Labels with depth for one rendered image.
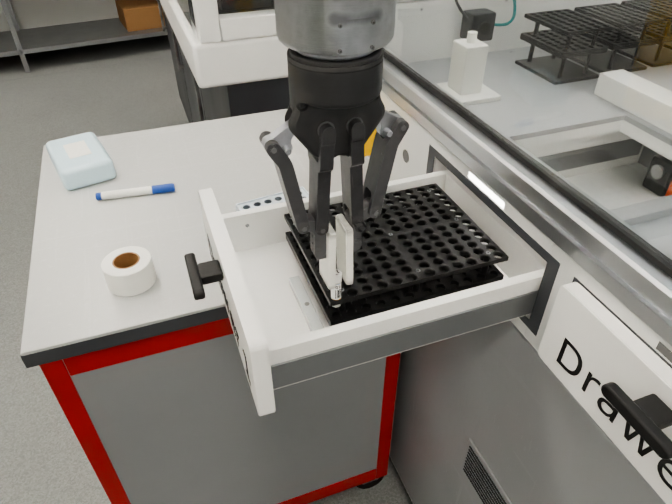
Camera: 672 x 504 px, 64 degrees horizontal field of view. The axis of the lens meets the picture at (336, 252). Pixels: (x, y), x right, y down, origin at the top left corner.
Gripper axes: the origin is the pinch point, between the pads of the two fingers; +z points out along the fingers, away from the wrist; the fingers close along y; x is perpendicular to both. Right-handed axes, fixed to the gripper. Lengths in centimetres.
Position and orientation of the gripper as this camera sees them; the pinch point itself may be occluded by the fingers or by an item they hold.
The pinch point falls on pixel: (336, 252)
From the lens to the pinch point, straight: 54.1
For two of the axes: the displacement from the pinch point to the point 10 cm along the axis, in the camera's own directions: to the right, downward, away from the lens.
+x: -3.5, -5.8, 7.4
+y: 9.4, -2.2, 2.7
